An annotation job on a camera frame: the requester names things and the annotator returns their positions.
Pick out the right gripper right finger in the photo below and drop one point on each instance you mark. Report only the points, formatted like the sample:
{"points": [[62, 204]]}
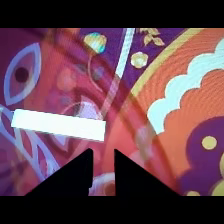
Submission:
{"points": [[133, 180]]}

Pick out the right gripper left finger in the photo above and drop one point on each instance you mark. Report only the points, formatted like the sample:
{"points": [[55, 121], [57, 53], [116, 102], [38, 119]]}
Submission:
{"points": [[74, 178]]}

